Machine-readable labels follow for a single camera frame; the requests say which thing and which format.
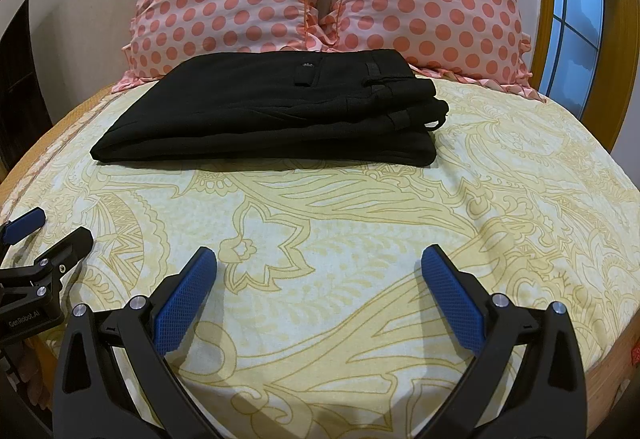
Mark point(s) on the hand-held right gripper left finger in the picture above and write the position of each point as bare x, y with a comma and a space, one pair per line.
185, 304

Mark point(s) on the yellow patterned bed sheet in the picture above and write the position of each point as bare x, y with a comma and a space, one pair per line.
350, 244

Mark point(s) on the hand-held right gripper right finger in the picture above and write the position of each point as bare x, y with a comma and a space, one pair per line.
452, 301

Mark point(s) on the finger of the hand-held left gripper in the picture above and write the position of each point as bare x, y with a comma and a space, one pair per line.
67, 244
25, 223

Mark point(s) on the black pants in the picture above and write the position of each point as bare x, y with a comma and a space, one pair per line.
270, 114

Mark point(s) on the person's left hand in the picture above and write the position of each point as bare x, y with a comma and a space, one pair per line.
31, 374

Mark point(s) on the wooden framed window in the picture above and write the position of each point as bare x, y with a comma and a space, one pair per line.
580, 9

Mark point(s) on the dark wooden cabinet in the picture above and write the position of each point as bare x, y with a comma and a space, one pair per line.
22, 84

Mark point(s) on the woven bed mat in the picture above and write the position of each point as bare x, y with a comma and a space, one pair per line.
45, 139

